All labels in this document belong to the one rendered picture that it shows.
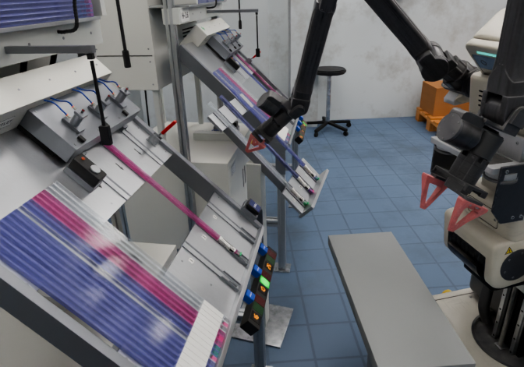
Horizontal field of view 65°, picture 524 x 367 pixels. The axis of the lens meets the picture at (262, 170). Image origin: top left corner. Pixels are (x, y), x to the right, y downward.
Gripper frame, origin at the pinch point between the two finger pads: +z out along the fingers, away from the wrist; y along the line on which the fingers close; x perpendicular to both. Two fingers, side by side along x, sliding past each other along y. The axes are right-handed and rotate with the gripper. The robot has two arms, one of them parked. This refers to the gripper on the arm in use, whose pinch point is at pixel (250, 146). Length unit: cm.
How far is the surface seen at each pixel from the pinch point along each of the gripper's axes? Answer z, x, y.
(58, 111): 2, -38, 55
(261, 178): 11.4, 12.2, -9.6
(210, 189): 10.4, 0.6, 21.5
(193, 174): 10.4, -6.5, 22.2
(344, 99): 50, 41, -350
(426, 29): -61, 46, -379
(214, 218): 8.6, 7.5, 32.6
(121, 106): 3.4, -34.1, 33.8
